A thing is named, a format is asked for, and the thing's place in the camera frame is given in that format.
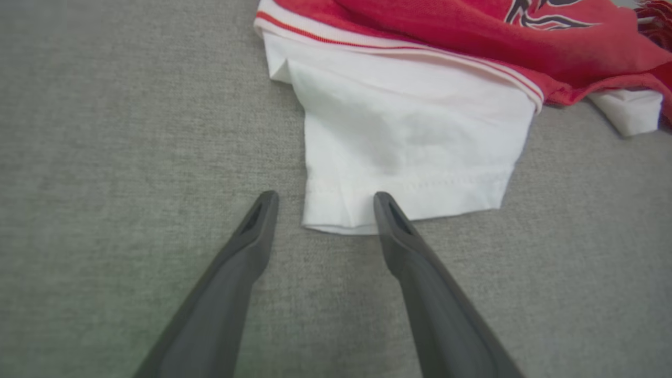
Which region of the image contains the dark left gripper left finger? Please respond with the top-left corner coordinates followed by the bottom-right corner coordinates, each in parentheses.
top-left (134, 191), bottom-right (279, 378)

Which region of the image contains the red white jersey shirt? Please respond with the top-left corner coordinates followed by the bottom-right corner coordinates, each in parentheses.
top-left (254, 0), bottom-right (672, 235)

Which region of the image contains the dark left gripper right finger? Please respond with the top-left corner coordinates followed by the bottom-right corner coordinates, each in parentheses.
top-left (373, 192), bottom-right (526, 378)

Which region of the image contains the grey fabric sofa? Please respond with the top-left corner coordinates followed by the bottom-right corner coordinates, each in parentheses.
top-left (0, 0), bottom-right (672, 378)

